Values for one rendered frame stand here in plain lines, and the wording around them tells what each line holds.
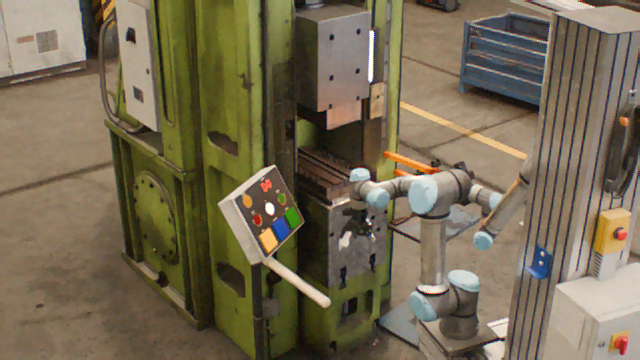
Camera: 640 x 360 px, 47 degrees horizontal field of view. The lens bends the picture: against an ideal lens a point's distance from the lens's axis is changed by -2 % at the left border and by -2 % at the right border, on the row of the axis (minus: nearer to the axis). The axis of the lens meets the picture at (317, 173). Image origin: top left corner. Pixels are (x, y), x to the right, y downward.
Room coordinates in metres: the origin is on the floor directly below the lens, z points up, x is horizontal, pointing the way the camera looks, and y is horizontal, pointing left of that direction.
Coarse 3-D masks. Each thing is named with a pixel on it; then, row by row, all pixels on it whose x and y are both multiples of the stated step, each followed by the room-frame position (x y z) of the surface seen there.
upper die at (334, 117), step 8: (352, 104) 3.16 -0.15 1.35; (360, 104) 3.19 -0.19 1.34; (304, 112) 3.19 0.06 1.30; (312, 112) 3.14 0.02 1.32; (320, 112) 3.10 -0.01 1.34; (328, 112) 3.07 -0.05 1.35; (336, 112) 3.10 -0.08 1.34; (344, 112) 3.13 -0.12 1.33; (352, 112) 3.16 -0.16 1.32; (312, 120) 3.14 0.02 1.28; (320, 120) 3.10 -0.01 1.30; (328, 120) 3.07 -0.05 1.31; (336, 120) 3.10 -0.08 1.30; (344, 120) 3.13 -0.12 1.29; (352, 120) 3.16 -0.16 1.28; (328, 128) 3.07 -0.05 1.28
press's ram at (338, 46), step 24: (312, 24) 3.06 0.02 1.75; (336, 24) 3.09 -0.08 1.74; (360, 24) 3.18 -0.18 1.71; (312, 48) 3.06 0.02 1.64; (336, 48) 3.09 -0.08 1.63; (360, 48) 3.18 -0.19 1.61; (312, 72) 3.06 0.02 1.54; (336, 72) 3.10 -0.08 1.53; (360, 72) 3.18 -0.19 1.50; (312, 96) 3.06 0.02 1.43; (336, 96) 3.10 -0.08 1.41; (360, 96) 3.18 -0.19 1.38
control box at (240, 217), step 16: (256, 176) 2.78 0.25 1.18; (272, 176) 2.80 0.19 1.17; (240, 192) 2.61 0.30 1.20; (256, 192) 2.67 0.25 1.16; (272, 192) 2.74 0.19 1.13; (288, 192) 2.82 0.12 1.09; (224, 208) 2.57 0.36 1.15; (240, 208) 2.55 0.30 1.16; (256, 208) 2.62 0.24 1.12; (288, 208) 2.76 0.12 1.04; (240, 224) 2.54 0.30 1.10; (256, 224) 2.56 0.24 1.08; (240, 240) 2.54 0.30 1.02; (256, 240) 2.52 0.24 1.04; (256, 256) 2.51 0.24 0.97
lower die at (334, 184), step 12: (300, 156) 3.37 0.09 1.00; (324, 156) 3.38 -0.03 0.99; (300, 168) 3.27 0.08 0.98; (312, 168) 3.25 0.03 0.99; (324, 168) 3.23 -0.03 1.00; (348, 168) 3.25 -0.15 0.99; (300, 180) 3.22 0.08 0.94; (312, 180) 3.14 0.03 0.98; (324, 180) 3.14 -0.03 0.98; (336, 180) 3.12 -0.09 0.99; (348, 180) 3.15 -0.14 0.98; (324, 192) 3.07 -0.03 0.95; (336, 192) 3.10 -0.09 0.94; (348, 192) 3.14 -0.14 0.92
